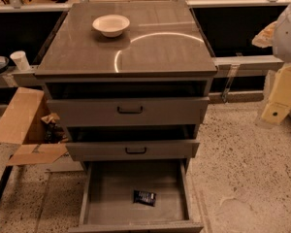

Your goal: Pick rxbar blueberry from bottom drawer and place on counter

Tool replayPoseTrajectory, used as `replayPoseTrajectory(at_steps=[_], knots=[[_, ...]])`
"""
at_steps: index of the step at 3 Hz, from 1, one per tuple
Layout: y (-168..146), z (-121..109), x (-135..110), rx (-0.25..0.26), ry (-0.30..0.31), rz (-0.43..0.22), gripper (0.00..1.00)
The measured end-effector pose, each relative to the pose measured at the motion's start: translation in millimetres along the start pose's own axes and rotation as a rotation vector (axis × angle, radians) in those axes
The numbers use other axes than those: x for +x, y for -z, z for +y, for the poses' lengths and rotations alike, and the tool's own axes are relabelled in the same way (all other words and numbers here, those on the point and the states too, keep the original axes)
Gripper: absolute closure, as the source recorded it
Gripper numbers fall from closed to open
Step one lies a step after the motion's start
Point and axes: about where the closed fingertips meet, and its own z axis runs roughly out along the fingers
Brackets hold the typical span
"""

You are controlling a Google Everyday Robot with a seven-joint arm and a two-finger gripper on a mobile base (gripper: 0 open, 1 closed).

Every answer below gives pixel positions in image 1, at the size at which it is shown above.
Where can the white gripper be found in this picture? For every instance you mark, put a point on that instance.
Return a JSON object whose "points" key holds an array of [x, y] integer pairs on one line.
{"points": [[288, 36]]}

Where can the dark blue snack bar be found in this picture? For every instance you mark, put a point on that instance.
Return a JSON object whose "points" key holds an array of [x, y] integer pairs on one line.
{"points": [[144, 197]]}

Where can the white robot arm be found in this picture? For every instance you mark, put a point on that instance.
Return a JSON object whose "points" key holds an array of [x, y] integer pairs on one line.
{"points": [[276, 35]]}

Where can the top grey drawer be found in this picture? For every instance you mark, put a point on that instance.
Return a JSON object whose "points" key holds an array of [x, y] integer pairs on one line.
{"points": [[103, 112]]}

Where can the grey drawer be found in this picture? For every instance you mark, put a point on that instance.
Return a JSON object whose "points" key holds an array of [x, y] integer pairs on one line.
{"points": [[103, 112], [108, 206], [175, 149]]}

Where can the middle grey drawer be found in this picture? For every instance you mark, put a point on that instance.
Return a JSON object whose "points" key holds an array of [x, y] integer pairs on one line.
{"points": [[175, 149]]}

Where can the grey drawer cabinet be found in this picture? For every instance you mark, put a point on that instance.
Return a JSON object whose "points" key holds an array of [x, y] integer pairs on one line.
{"points": [[160, 55]]}

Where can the bottom grey drawer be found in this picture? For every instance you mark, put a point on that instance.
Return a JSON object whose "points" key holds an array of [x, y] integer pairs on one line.
{"points": [[108, 206]]}

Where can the white bowl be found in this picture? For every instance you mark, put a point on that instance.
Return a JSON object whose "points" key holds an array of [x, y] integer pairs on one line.
{"points": [[111, 25]]}

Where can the open cardboard box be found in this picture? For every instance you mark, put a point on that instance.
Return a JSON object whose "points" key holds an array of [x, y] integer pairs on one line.
{"points": [[22, 125]]}

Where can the white paper cup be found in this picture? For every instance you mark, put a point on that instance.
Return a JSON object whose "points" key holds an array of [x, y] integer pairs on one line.
{"points": [[20, 60]]}

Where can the grey metal rail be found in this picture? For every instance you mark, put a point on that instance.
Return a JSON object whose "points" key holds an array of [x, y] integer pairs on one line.
{"points": [[248, 66]]}

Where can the clear acrylic bracket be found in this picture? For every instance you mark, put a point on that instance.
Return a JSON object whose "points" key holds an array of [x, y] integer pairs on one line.
{"points": [[233, 71]]}

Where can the black top drawer handle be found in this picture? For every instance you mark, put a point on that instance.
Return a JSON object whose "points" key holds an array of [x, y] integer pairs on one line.
{"points": [[125, 111]]}

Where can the black drawer handle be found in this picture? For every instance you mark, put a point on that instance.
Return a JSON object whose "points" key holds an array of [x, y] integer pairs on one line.
{"points": [[125, 111], [136, 150]]}

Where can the black middle drawer handle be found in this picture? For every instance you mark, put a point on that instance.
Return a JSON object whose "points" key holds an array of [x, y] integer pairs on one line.
{"points": [[136, 150]]}

